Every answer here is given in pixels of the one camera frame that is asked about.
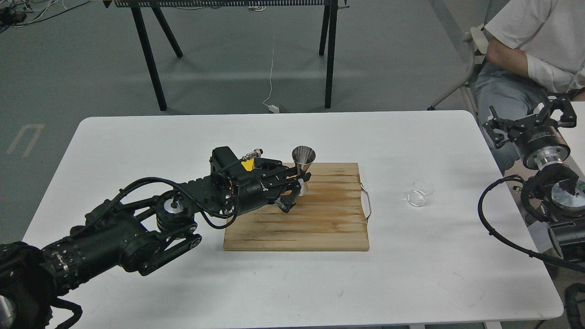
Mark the wooden cutting board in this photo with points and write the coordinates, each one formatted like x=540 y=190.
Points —
x=330 y=217

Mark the black metal frame table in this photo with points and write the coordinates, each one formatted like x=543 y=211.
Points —
x=234 y=41

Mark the small clear glass cup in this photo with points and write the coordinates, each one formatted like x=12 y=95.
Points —
x=420 y=190

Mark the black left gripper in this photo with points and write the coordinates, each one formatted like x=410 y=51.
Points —
x=270 y=182

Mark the white side table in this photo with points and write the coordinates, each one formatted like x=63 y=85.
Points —
x=575 y=137

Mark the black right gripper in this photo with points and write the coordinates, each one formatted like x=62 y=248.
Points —
x=541 y=145

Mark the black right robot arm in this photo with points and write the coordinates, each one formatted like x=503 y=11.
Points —
x=555 y=194

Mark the steel cocktail jigger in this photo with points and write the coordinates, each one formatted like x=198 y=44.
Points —
x=303 y=157

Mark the seated person in white shirt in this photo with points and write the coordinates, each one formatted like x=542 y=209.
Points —
x=536 y=50

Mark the yellow lemon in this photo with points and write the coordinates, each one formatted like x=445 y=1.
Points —
x=248 y=165

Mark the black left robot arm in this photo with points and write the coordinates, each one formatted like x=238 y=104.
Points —
x=145 y=226

